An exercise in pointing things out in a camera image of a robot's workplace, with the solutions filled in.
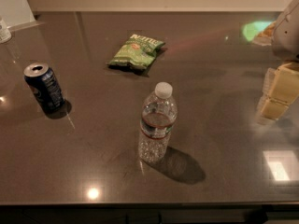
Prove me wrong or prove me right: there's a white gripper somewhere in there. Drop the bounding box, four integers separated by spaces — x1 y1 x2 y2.
263 0 299 105

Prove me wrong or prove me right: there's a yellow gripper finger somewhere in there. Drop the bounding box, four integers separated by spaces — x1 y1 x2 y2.
255 95 289 125

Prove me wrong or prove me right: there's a green jalapeno chip bag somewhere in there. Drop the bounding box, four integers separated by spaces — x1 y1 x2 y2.
107 34 165 71

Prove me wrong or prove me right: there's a clear plastic water bottle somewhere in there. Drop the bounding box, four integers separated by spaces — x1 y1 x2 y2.
138 82 178 163

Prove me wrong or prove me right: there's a blue soda can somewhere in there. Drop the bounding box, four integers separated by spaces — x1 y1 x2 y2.
23 63 65 113

